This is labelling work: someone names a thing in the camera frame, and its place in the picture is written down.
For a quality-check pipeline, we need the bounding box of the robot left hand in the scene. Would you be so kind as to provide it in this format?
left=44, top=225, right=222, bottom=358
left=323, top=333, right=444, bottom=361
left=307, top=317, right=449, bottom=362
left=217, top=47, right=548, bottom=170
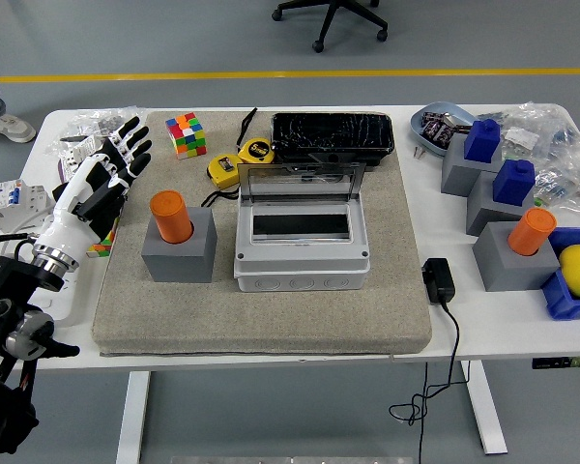
left=31, top=115, right=154, bottom=270

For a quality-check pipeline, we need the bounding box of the orange cylinder battery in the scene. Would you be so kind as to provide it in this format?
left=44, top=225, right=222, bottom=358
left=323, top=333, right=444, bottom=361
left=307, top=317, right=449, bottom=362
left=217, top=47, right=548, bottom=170
left=507, top=207, right=558, bottom=257
left=149, top=189, right=195, bottom=246

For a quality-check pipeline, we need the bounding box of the smoky transparent box lid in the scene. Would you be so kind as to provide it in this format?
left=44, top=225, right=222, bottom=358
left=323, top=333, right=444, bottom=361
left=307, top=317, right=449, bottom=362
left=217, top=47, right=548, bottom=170
left=236, top=161, right=367, bottom=204

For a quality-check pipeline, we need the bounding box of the grey plastic junction box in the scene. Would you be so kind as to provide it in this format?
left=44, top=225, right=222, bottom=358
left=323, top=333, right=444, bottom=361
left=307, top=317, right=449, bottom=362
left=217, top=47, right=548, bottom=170
left=233, top=186, right=371, bottom=293

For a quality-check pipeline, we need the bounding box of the small colourful puzzle cube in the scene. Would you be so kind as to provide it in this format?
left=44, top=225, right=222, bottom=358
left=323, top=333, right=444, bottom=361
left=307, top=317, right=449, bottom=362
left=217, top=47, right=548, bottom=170
left=85, top=217, right=120, bottom=258

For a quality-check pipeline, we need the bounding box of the white electrical device pack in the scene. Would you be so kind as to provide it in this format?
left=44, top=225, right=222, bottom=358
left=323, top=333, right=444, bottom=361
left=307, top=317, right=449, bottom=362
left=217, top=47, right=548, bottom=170
left=57, top=134, right=107, bottom=183

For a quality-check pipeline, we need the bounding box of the white circuit breaker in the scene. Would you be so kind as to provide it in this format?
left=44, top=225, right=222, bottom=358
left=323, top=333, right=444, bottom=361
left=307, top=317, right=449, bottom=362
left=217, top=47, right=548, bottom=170
left=0, top=178, right=49, bottom=232

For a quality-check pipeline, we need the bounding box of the white power strip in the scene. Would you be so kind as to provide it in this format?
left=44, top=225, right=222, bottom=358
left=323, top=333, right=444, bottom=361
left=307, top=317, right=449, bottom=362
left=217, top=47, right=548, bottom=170
left=26, top=215, right=93, bottom=326

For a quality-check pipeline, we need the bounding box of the clear bag of screws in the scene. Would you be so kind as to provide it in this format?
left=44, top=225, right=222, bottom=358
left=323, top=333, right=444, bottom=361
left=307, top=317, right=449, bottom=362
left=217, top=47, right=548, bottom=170
left=47, top=106, right=149, bottom=156

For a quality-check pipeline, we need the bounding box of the grey block with round hole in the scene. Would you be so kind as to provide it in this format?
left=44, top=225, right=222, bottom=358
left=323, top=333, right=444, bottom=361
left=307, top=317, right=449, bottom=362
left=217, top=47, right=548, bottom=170
left=140, top=206, right=218, bottom=284
left=472, top=220, right=562, bottom=293

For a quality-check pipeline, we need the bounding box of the large colourful puzzle cube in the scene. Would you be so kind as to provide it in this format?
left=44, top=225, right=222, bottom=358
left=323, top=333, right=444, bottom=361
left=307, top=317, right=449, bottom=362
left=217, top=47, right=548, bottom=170
left=164, top=112, right=208, bottom=160

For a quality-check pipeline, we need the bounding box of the yellow tape measure dark label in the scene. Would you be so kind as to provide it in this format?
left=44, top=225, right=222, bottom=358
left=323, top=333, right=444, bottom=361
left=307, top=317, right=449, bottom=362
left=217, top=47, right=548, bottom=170
left=201, top=154, right=249, bottom=208

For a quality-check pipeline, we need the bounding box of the yellow tape measure 5m label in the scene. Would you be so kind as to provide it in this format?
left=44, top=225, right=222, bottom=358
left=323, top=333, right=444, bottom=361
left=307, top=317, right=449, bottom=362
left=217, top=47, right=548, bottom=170
left=235, top=106, right=276, bottom=173

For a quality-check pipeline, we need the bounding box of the white table leg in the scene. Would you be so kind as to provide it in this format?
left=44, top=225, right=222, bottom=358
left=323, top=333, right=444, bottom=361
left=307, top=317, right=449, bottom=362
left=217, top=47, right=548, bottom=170
left=115, top=370, right=151, bottom=464
left=460, top=361, right=508, bottom=455

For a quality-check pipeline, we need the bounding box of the grey-brown mat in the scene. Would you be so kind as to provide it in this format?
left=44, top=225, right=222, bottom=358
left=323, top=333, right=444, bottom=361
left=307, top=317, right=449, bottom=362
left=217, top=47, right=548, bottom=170
left=91, top=109, right=434, bottom=358

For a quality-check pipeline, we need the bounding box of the black plastic tray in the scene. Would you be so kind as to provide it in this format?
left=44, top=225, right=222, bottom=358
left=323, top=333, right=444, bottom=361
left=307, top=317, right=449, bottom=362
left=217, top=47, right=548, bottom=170
left=270, top=112, right=396, bottom=168

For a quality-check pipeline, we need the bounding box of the black office chair base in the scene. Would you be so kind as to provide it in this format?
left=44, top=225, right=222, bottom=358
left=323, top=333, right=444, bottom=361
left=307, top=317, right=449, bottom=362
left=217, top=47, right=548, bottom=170
left=271, top=0, right=390, bottom=54

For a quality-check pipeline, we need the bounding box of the light blue dish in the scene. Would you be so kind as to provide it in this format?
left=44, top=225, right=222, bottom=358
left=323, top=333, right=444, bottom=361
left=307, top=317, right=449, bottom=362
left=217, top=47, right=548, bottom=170
left=410, top=101, right=479, bottom=159

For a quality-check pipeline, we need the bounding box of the black power adapter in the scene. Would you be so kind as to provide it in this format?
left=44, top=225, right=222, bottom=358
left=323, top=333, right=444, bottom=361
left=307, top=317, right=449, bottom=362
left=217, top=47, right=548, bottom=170
left=422, top=257, right=456, bottom=305

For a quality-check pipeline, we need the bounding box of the grey holder block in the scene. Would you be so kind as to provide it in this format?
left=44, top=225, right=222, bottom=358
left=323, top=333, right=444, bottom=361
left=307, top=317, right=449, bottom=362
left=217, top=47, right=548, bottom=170
left=440, top=132, right=505, bottom=198
left=465, top=169, right=537, bottom=238

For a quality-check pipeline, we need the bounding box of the blue stepped block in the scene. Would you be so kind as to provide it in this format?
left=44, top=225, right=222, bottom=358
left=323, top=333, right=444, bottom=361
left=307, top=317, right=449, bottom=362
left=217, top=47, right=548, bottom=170
left=492, top=159, right=537, bottom=205
left=464, top=118, right=502, bottom=162

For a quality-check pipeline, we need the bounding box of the clear plastic parts bag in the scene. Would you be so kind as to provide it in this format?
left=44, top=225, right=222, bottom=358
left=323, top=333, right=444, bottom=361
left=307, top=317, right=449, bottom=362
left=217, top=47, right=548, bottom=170
left=531, top=159, right=580, bottom=214
left=478, top=100, right=580, bottom=160

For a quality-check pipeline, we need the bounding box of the blue plastic bin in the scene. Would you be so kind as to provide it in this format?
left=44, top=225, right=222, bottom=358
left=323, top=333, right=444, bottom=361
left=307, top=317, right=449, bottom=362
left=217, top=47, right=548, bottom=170
left=540, top=226, right=580, bottom=321

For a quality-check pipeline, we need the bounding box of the black table control panel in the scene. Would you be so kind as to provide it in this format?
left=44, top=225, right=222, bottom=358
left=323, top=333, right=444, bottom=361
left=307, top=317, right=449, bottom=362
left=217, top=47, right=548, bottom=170
left=531, top=356, right=580, bottom=371

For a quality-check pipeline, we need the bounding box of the black plastic bracket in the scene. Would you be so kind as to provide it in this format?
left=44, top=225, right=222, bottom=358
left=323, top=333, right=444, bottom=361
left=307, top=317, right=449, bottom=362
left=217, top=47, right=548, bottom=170
left=307, top=152, right=353, bottom=165

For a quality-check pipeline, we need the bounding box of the black adapter cord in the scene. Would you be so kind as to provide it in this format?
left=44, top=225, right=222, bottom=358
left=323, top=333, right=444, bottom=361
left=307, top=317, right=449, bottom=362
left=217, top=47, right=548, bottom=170
left=389, top=299, right=471, bottom=464

